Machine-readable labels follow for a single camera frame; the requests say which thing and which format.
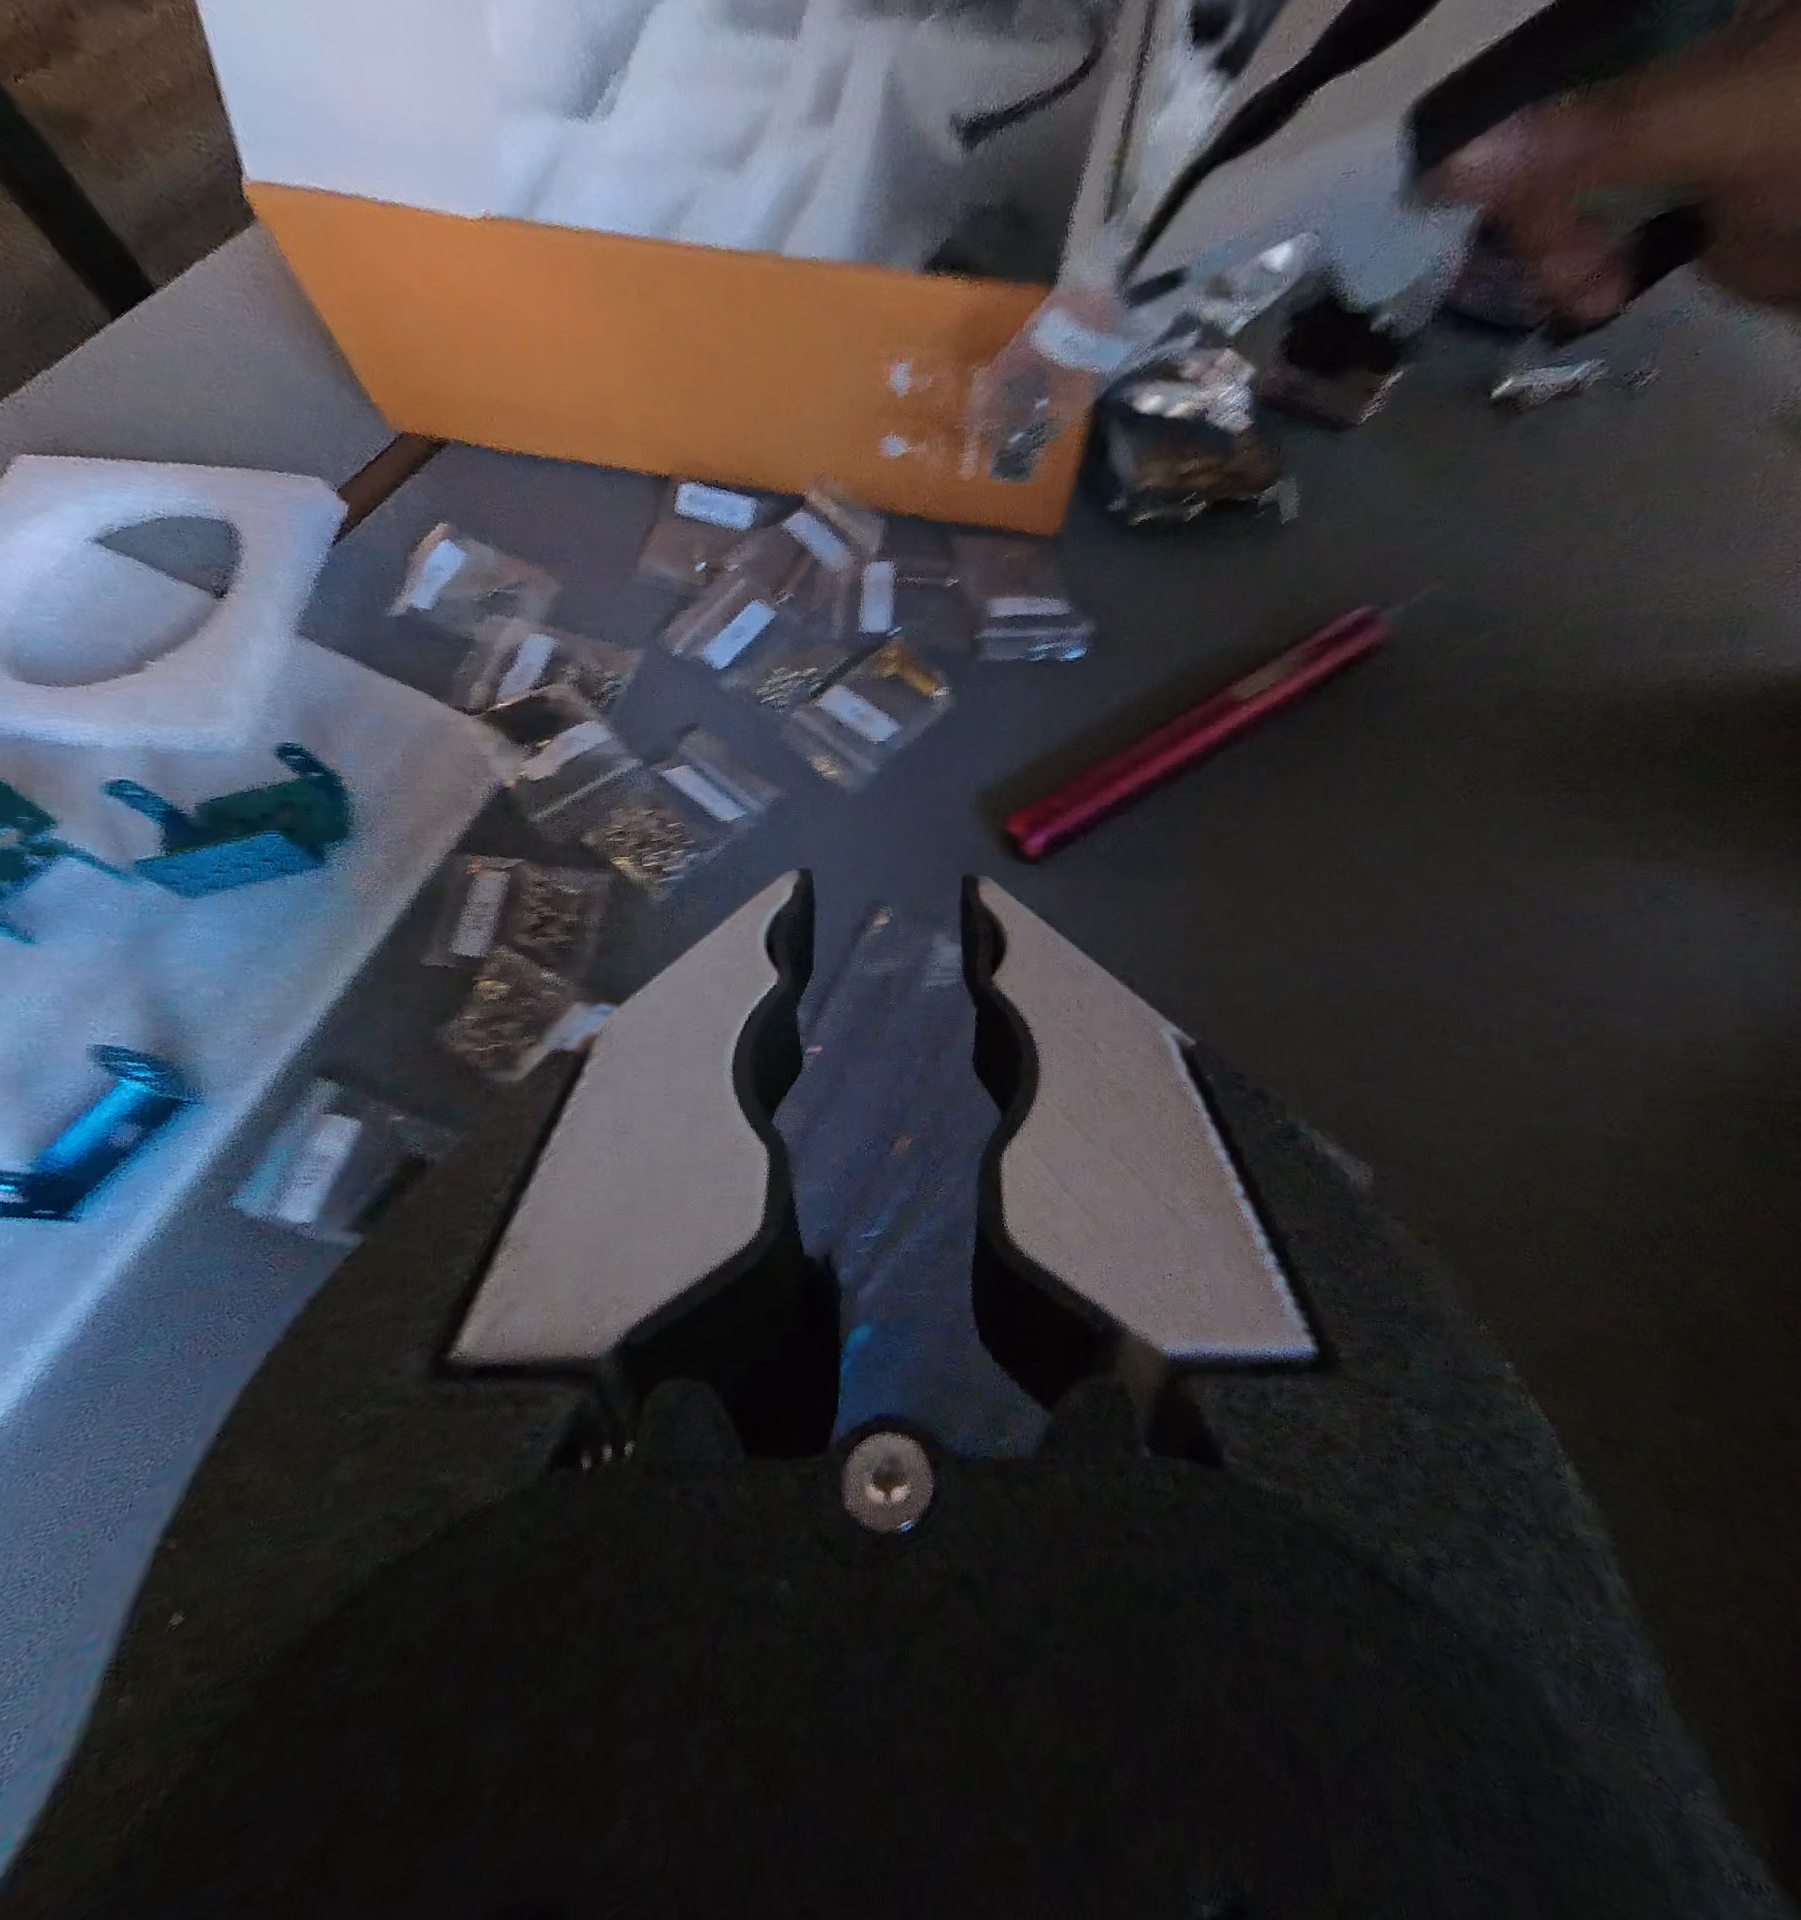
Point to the blue holed U bracket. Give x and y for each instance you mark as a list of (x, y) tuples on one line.
[(239, 849)]

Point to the small blue U bracket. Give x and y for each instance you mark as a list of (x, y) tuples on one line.
[(90, 1126)]

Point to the pile of small hardware bags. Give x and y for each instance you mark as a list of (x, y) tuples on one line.
[(644, 840)]

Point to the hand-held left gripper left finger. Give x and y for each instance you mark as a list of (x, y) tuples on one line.
[(630, 1199)]

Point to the small clear zip bag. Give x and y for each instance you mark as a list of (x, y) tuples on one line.
[(1034, 407)]

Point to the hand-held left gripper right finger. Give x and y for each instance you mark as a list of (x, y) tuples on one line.
[(1140, 1199)]

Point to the large clear plastic bag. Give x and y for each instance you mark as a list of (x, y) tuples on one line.
[(886, 1170)]

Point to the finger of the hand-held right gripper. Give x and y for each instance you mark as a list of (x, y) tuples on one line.
[(1291, 166)]

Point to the orange and white cardboard box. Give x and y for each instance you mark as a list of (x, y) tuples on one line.
[(616, 331)]

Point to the grey desk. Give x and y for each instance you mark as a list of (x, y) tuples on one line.
[(1439, 901)]

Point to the crumpled silver foil bag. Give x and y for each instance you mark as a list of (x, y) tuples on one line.
[(1185, 435)]

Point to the white foam sheet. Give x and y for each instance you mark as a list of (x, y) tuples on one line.
[(165, 975)]

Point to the person's right hand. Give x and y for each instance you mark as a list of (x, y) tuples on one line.
[(1739, 179)]

